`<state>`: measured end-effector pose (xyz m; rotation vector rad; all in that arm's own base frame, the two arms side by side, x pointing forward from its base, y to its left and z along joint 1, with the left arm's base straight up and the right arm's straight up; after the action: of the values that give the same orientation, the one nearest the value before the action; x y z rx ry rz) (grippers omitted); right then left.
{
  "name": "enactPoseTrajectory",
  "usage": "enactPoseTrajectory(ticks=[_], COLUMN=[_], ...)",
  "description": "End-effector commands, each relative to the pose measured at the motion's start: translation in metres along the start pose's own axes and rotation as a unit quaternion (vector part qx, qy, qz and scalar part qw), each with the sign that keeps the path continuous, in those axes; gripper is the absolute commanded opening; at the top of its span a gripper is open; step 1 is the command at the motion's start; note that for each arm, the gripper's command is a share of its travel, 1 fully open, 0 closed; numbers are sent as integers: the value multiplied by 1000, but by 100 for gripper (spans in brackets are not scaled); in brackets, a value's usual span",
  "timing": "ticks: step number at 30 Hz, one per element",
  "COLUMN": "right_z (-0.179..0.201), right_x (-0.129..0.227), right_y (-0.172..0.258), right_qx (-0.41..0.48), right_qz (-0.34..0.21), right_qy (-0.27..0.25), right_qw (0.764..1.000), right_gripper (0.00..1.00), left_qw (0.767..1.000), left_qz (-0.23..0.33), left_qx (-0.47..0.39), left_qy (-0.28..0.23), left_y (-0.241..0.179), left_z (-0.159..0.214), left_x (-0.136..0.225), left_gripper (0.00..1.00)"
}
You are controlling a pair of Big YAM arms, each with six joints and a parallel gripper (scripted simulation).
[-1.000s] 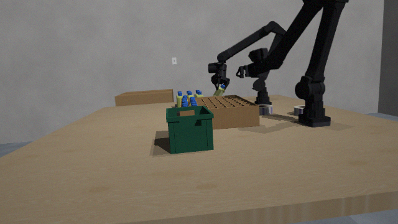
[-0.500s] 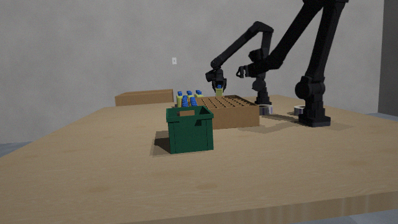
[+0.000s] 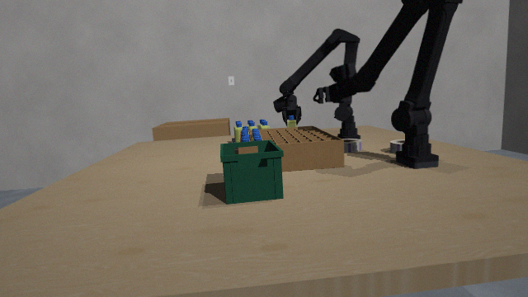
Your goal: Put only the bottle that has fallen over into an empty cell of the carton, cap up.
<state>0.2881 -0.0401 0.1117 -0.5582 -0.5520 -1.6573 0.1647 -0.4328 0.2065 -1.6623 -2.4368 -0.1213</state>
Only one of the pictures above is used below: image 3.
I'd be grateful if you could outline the roll of labels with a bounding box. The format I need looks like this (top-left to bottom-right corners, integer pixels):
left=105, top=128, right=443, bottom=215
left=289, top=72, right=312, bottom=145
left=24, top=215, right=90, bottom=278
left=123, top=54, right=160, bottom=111
left=344, top=139, right=362, bottom=153
left=390, top=139, right=405, bottom=154

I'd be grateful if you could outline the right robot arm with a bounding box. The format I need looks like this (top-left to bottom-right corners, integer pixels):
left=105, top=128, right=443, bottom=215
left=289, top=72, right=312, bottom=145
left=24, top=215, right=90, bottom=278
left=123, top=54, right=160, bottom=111
left=273, top=29, right=361, bottom=139

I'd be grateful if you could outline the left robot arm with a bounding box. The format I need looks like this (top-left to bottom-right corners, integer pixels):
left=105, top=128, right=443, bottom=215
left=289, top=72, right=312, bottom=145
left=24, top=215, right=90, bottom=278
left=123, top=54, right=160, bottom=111
left=329, top=0, right=463, bottom=163

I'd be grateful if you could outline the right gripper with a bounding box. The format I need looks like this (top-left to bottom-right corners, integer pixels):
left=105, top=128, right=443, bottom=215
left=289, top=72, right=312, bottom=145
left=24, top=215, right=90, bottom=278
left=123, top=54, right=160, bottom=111
left=281, top=101, right=302, bottom=126

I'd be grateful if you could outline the green crate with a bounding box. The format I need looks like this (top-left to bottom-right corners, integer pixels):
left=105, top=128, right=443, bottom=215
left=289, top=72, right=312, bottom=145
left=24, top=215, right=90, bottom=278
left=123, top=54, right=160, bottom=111
left=220, top=140, right=284, bottom=205

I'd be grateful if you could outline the tan cardboard carton with grid dividers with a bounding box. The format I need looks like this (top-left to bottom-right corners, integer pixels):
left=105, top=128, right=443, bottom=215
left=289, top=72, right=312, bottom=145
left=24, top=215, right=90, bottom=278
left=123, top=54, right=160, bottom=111
left=259, top=126, right=344, bottom=172

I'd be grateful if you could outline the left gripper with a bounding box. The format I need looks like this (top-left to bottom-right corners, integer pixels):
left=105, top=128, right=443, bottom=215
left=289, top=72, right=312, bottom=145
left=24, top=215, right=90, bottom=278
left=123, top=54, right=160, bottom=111
left=313, top=85, right=347, bottom=104

